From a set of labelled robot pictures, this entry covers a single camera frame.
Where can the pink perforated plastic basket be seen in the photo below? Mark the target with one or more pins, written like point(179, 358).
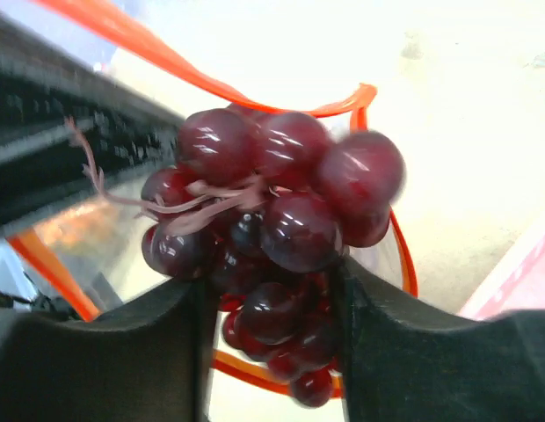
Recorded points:
point(517, 281)

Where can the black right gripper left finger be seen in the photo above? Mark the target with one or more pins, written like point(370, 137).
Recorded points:
point(147, 360)

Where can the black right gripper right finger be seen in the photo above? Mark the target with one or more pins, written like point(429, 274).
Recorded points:
point(404, 360)

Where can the red purple grape bunch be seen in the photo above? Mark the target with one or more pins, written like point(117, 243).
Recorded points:
point(272, 220)

